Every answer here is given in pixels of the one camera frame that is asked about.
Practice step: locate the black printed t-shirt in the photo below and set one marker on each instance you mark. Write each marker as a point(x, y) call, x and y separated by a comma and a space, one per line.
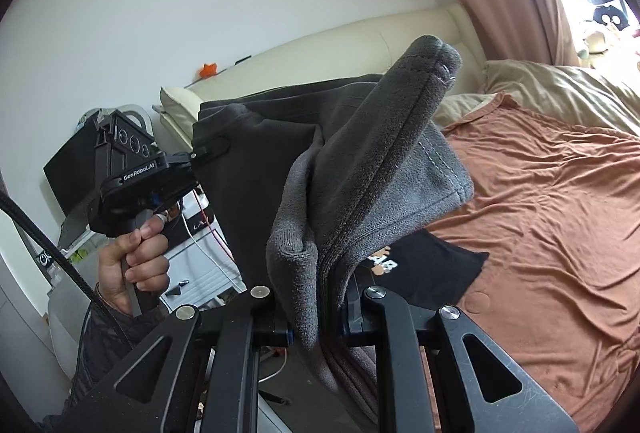
point(435, 263)

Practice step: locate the grey t-shirt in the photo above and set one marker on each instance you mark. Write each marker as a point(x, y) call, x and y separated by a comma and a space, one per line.
point(350, 163)

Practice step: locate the white drawer cabinet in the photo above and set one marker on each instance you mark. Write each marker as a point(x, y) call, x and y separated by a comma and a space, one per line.
point(200, 263)

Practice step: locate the person's left forearm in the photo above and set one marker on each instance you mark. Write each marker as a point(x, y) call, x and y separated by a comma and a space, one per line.
point(95, 363)

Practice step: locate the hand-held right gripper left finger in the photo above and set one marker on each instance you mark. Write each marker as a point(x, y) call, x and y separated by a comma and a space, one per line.
point(240, 338)

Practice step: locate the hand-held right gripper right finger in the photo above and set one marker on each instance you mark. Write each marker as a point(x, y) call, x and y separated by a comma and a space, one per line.
point(385, 328)

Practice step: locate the cream padded headboard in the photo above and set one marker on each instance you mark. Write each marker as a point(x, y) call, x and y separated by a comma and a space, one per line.
point(325, 48)

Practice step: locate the orange-brown blanket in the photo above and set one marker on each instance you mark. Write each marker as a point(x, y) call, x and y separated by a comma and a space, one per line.
point(550, 238)

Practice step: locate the beige plush toy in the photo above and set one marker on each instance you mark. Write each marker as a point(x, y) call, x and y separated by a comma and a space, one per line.
point(596, 44)

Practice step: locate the person's left hand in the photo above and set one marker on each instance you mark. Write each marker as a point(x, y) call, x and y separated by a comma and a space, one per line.
point(150, 258)

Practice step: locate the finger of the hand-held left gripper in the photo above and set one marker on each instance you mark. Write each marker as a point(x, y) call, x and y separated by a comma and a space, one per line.
point(210, 149)

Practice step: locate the orange star toy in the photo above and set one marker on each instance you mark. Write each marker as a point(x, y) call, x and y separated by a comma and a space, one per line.
point(208, 70)

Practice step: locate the beige pillow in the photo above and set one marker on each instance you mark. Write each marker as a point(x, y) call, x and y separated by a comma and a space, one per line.
point(560, 93)

